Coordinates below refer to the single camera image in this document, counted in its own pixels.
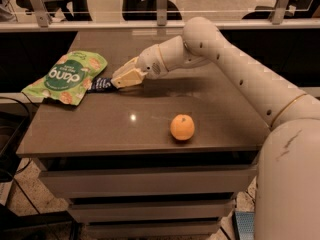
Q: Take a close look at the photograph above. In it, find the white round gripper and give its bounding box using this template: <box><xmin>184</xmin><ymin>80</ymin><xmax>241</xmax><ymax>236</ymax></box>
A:
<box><xmin>111</xmin><ymin>45</ymin><xmax>168</xmax><ymax>89</ymax></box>

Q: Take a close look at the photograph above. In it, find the blue rxbar blueberry wrapper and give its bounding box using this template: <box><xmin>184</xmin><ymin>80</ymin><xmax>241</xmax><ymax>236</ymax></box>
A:
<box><xmin>87</xmin><ymin>77</ymin><xmax>116</xmax><ymax>93</ymax></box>

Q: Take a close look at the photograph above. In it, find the green dang rice chip bag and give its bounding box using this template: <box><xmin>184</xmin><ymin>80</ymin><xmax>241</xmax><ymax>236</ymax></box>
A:
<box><xmin>22</xmin><ymin>51</ymin><xmax>108</xmax><ymax>106</ymax></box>

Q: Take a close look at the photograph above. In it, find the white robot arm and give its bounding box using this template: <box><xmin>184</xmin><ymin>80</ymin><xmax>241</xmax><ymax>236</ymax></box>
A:
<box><xmin>112</xmin><ymin>17</ymin><xmax>320</xmax><ymax>240</ymax></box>

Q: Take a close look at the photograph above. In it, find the orange fruit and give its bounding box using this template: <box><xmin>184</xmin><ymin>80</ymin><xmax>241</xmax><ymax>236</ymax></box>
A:
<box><xmin>170</xmin><ymin>114</ymin><xmax>195</xmax><ymax>141</ymax></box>

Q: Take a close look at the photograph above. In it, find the grey drawer cabinet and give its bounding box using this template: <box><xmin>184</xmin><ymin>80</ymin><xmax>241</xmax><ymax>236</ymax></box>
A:
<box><xmin>16</xmin><ymin>29</ymin><xmax>272</xmax><ymax>240</ymax></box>

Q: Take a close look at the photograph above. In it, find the black office chair left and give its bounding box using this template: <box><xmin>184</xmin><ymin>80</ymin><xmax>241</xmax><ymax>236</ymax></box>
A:
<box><xmin>43</xmin><ymin>0</ymin><xmax>92</xmax><ymax>21</ymax></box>

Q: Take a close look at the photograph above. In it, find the metal glass railing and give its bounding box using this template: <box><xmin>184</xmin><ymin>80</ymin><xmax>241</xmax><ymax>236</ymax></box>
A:
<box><xmin>0</xmin><ymin>0</ymin><xmax>320</xmax><ymax>31</ymax></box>

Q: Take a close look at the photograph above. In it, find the black office chair right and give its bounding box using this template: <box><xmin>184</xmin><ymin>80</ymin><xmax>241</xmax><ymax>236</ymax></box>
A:
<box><xmin>244</xmin><ymin>0</ymin><xmax>320</xmax><ymax>22</ymax></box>

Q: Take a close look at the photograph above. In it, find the blue perforated box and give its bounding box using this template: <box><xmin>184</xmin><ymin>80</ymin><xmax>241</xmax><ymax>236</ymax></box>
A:
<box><xmin>232</xmin><ymin>211</ymin><xmax>254</xmax><ymax>240</ymax></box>

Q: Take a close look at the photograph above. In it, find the black floor cable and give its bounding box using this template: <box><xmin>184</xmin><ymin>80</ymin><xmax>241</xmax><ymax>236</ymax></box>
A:
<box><xmin>0</xmin><ymin>96</ymin><xmax>44</xmax><ymax>215</ymax></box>

